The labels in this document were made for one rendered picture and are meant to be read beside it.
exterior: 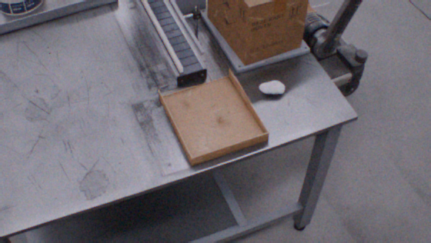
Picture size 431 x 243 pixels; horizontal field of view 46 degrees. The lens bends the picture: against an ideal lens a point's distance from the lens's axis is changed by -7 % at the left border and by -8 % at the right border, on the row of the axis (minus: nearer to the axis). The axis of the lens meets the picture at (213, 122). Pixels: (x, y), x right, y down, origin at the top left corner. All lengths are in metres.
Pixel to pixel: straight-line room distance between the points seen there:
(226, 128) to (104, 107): 0.42
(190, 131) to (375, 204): 1.23
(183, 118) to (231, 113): 0.16
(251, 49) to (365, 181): 1.13
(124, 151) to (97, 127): 0.14
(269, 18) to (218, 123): 0.39
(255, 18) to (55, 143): 0.77
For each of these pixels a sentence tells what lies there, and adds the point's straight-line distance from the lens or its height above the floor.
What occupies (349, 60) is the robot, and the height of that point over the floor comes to 0.28.
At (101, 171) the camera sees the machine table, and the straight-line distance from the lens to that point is 1.69.
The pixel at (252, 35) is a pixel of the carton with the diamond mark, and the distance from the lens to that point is 1.84.
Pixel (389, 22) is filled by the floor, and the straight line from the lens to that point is 3.67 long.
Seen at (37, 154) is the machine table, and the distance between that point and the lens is 1.78.
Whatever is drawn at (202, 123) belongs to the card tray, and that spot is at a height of 0.83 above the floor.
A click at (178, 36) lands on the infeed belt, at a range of 2.00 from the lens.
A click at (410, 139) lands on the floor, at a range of 3.00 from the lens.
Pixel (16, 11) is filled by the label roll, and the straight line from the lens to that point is 2.22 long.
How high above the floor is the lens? 2.21
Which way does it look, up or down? 51 degrees down
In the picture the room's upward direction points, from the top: 2 degrees clockwise
